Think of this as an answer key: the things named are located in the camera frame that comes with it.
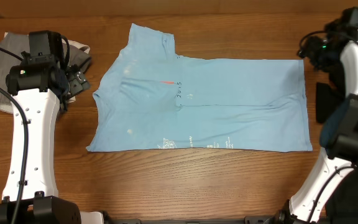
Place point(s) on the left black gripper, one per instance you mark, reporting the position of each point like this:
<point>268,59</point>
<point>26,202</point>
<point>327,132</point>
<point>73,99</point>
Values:
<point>78,81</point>

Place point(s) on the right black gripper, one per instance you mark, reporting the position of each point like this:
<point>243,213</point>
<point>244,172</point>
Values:
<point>307,52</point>

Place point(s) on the light blue printed t-shirt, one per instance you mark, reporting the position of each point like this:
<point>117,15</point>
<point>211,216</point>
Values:
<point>153,98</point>

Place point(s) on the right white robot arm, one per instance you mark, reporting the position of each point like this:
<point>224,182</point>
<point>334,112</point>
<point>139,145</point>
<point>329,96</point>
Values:
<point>305,206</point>

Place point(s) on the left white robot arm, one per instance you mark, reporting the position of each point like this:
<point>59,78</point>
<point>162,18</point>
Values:
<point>37,89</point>

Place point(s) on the black garment pile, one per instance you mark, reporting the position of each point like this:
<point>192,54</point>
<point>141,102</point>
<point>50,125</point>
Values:
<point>353,186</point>

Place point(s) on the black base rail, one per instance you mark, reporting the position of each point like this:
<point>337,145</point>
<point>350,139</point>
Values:
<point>194,220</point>

